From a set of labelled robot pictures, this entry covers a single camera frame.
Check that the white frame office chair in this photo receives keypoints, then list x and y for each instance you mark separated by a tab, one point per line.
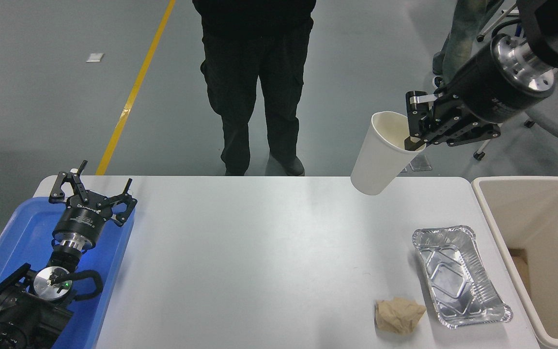
497	22

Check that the silver foil tray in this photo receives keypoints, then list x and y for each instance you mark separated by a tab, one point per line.
458	276

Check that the white paper cup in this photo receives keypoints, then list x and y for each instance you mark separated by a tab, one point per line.
376	160

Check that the silver floor plate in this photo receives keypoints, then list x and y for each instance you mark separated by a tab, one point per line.
422	165

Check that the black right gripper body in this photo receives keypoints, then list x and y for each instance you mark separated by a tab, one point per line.
487	92

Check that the blue plastic tray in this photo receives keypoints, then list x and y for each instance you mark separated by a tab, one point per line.
22	228

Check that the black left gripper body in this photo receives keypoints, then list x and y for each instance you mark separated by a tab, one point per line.
81	222

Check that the large pale bin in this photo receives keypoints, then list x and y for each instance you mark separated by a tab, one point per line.
526	203

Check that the crumpled tan paper ball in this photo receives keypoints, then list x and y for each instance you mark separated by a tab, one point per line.
399	315

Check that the person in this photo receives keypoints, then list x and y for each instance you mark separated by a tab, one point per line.
458	43
255	72

